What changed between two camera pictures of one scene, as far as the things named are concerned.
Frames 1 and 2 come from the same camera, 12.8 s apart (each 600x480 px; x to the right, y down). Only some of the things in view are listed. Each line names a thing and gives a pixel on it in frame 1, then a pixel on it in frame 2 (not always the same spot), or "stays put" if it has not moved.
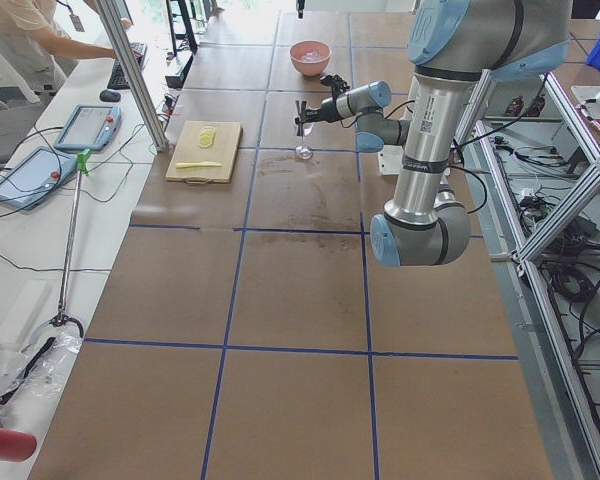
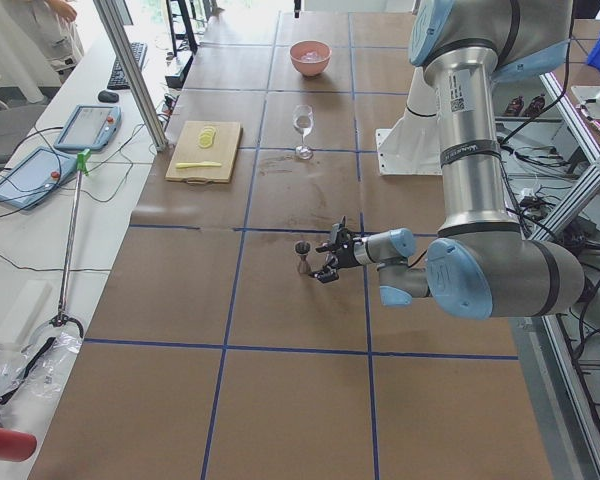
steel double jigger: (301, 104) → (303, 248)
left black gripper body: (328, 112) → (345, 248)
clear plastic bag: (31, 372) stays put
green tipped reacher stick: (63, 317) stays put
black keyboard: (118, 79) stays put
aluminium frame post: (121, 43) stays put
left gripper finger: (310, 117) → (326, 248)
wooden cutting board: (188, 150) stays put
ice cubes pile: (311, 57) stays put
